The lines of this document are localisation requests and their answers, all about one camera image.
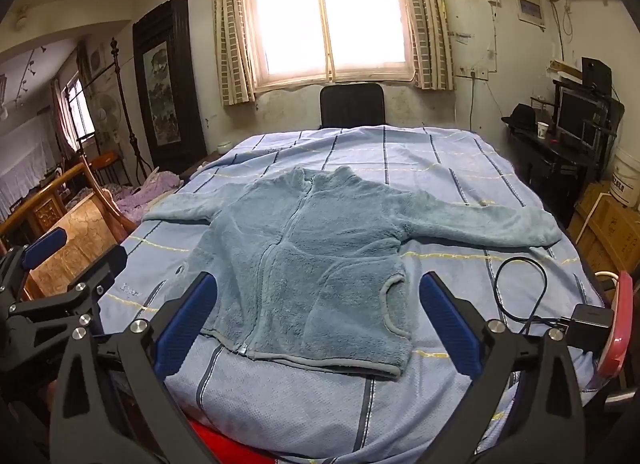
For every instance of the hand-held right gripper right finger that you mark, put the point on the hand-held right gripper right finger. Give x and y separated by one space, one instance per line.
450 324

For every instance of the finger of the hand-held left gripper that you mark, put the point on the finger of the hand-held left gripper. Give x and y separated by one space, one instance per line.
45 246
97 276

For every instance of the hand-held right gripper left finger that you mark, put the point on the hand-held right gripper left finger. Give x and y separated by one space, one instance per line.
185 324

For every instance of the blue fleece zip jacket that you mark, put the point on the blue fleece zip jacket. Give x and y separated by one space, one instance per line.
310 264

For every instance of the wooden chair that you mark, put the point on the wooden chair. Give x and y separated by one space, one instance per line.
70 229

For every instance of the purple cloth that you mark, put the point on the purple cloth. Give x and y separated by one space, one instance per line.
145 191

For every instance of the black power adapter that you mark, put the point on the black power adapter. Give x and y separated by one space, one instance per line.
587 326

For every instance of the dark coat stand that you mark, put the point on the dark coat stand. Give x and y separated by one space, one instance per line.
131 139

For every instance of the small side window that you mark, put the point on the small side window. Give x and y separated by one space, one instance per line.
80 109

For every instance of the white standing fan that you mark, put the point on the white standing fan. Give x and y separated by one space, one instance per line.
106 111

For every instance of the blue striped blanket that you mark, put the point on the blue striped blanket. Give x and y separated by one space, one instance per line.
400 169

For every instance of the pink plastic chair back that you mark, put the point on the pink plastic chair back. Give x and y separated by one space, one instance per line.
617 324

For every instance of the black desk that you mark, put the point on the black desk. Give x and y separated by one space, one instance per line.
545 164

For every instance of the dark framed painting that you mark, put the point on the dark framed painting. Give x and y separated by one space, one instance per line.
160 94

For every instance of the white paper cup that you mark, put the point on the white paper cup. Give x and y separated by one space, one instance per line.
543 130

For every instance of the black hat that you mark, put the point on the black hat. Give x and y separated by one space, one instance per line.
520 116

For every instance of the white plastic bucket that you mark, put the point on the white plastic bucket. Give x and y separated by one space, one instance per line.
625 179

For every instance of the black chair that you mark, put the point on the black chair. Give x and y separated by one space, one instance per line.
352 104

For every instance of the black monitor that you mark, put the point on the black monitor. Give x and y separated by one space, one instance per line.
575 116

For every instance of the checked beige curtain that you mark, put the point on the checked beige curtain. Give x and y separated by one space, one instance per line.
232 34
427 29

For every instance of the black speaker box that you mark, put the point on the black speaker box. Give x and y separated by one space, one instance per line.
596 75

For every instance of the bright window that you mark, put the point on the bright window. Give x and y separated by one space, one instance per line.
325 19

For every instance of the white wall socket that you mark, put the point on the white wall socket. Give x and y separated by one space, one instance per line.
479 74

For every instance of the white wall panel box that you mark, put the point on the white wall panel box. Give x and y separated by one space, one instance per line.
530 8

